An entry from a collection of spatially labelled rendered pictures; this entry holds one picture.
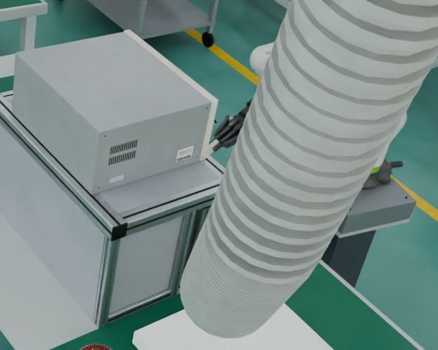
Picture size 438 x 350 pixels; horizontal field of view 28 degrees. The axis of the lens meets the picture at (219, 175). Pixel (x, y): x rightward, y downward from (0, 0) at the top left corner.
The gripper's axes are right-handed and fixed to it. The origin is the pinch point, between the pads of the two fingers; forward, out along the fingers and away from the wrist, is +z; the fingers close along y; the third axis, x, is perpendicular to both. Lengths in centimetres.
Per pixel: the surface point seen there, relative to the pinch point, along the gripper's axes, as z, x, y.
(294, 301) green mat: 20, 1, -66
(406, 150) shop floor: -128, -171, 39
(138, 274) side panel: 53, 36, -45
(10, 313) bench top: 86, 39, -29
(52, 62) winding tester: 34, 74, 2
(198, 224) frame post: 30, 34, -44
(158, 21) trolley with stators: -76, -120, 189
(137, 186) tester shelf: 39, 54, -34
